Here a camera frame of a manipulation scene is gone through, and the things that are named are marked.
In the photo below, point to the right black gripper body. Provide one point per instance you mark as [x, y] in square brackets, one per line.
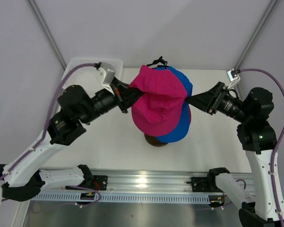
[229, 106]

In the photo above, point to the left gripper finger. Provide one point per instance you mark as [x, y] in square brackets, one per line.
[129, 97]
[116, 84]

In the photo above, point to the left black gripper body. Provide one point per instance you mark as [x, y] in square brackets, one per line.
[105, 101]

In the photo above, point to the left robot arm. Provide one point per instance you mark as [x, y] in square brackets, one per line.
[24, 179]

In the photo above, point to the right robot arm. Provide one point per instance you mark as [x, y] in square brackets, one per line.
[258, 139]

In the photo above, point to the white plastic basket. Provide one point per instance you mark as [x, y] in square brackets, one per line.
[86, 77]

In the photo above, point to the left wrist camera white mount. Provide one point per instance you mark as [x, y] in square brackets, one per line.
[105, 75]

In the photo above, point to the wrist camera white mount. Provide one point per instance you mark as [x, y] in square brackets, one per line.
[233, 77]
[105, 75]

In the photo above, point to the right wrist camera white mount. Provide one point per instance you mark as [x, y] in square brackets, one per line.
[233, 77]

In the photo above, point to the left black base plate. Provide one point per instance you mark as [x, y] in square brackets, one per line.
[98, 183]

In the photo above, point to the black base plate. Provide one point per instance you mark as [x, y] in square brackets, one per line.
[203, 184]
[98, 183]

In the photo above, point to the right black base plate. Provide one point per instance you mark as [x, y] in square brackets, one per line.
[203, 184]

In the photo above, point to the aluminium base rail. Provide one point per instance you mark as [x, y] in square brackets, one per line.
[126, 181]

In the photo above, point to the white slotted cable duct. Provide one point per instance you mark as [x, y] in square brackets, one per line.
[129, 197]

